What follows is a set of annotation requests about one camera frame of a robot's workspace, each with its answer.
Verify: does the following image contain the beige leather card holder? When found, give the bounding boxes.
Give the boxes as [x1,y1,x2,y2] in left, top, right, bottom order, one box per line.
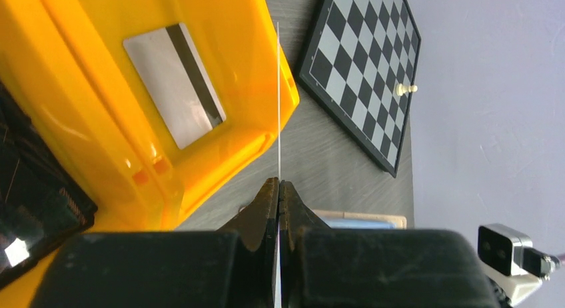
[313,210,407,229]

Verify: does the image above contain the thin white credit card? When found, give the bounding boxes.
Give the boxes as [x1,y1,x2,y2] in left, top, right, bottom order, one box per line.
[274,21,283,308]

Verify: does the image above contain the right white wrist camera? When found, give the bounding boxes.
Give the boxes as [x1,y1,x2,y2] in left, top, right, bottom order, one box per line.
[477,223,564,307]

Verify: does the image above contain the right orange plastic bin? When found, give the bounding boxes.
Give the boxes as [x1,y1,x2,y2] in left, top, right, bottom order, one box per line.
[0,0,300,308]

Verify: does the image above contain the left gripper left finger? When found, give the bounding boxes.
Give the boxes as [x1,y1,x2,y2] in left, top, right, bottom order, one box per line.
[31,177,279,307]

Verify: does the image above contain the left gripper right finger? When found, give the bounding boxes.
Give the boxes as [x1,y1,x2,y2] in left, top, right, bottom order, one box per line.
[279,181,498,307]

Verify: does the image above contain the black white chessboard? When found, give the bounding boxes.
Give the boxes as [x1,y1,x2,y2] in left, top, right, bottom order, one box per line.
[293,0,421,176]

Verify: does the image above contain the black cards in orange bin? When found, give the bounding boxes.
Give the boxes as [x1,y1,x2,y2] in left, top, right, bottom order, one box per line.
[1,87,98,288]

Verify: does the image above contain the white striped card in bin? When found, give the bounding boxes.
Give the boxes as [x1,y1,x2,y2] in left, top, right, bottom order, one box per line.
[123,23,227,149]

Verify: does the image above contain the white chess piece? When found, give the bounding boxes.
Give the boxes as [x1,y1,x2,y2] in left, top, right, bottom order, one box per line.
[394,83,418,97]

